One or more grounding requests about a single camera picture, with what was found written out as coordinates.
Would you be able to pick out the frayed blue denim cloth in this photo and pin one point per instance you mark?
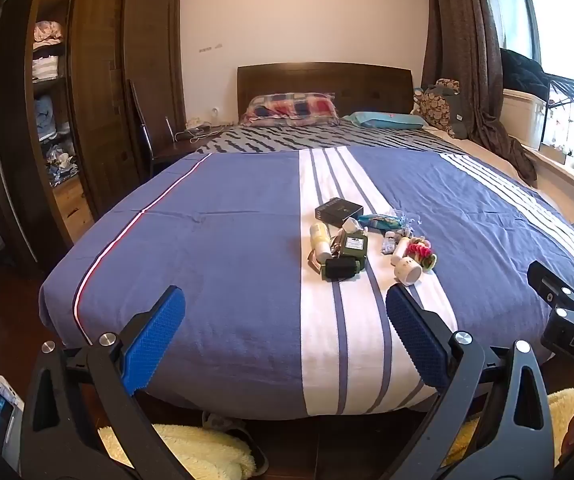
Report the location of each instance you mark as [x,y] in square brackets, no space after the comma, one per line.
[408,220]

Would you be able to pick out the small black case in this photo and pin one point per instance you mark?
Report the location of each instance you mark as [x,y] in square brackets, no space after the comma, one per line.
[342,267]

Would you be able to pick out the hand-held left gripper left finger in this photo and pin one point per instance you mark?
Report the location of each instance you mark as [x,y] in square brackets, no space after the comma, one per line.
[159,340]

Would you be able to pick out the pink green scrunchie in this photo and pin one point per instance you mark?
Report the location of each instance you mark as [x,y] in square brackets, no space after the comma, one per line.
[423,251]

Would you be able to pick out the white striped folded clothes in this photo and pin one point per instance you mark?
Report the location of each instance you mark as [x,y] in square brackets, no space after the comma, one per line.
[45,67]

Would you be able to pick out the grey black patterned sheet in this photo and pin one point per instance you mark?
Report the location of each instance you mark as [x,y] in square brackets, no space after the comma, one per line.
[277,137]

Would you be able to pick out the brown curtain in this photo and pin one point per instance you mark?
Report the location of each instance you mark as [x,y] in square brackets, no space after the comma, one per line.
[462,35]

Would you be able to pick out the dark wooden wardrobe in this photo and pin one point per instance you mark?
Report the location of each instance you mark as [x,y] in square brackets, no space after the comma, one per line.
[97,85]

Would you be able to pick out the small white blister pack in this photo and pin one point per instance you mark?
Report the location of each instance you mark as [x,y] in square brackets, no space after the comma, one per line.
[387,245]

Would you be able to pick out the brown wrapper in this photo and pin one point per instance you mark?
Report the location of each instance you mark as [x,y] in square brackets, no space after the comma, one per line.
[313,261]

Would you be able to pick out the blue folded clothes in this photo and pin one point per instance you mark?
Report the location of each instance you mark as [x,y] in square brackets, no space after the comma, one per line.
[52,117]

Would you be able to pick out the grey slipper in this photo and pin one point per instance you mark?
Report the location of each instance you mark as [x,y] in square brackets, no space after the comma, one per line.
[237,425]

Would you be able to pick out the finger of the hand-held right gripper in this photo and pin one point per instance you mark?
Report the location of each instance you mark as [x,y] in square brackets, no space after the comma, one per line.
[547,280]

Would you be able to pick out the dark wooden nightstand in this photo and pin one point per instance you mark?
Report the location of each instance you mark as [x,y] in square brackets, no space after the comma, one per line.
[177,149]

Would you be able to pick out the brown patterned backpack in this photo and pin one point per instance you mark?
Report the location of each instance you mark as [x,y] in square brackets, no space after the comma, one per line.
[437,105]

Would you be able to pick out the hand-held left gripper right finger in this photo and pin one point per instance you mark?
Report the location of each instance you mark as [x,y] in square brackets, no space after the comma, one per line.
[417,340]

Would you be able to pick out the mixed crumpled clothes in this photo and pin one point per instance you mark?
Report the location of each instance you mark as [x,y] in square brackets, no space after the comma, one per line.
[61,165]

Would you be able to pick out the small white bottle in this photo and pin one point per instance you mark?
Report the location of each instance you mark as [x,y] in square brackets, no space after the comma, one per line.
[400,250]

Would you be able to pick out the yellow white bottle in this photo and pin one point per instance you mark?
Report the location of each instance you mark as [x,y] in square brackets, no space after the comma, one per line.
[321,242]

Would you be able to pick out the white cup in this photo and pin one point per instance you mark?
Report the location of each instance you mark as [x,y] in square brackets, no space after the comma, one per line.
[408,271]

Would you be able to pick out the blue white striped bedspread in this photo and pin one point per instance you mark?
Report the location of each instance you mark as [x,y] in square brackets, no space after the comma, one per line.
[217,260]

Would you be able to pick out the white storage box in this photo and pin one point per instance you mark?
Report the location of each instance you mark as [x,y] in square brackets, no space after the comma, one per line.
[522,115]

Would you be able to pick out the black quilted cloth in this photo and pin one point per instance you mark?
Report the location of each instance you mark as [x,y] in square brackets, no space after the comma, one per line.
[522,72]

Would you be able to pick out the teal pillow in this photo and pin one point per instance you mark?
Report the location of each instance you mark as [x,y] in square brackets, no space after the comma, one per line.
[387,120]

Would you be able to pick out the pink folded clothes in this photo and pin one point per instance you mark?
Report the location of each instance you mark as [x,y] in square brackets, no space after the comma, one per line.
[49,31]

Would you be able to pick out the dark wooden headboard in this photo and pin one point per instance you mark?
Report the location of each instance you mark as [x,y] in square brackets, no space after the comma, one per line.
[327,80]

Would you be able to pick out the red blue plaid pillow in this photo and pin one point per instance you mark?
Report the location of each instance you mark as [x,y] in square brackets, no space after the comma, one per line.
[292,107]

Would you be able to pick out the green bottle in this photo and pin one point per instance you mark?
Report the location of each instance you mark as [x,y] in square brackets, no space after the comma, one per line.
[354,250]

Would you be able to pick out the teal snack packet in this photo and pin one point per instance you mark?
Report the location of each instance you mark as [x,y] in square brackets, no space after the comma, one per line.
[379,221]

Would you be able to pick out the black flat box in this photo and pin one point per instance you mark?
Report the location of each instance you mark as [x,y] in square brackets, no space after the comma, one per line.
[339,210]

